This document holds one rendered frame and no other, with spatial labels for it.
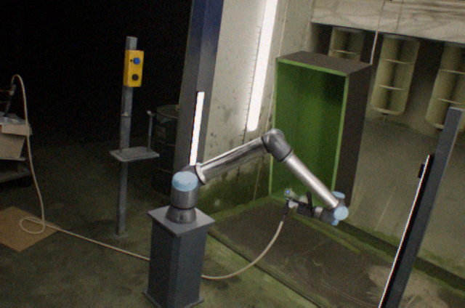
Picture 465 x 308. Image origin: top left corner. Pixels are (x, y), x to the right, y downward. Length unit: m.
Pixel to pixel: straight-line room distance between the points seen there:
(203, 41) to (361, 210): 2.18
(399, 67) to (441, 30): 0.48
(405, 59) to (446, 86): 0.45
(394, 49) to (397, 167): 1.13
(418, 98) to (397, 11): 0.90
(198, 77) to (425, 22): 1.96
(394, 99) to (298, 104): 0.97
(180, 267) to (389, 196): 2.21
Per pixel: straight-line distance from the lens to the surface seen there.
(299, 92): 3.19
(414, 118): 4.03
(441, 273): 3.67
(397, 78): 3.71
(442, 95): 3.54
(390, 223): 3.77
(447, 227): 3.71
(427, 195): 1.73
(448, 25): 3.53
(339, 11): 3.92
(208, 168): 2.38
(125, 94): 2.91
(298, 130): 3.30
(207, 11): 2.98
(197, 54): 3.00
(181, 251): 2.34
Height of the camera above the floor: 1.80
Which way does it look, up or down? 16 degrees down
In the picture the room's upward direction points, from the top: 8 degrees clockwise
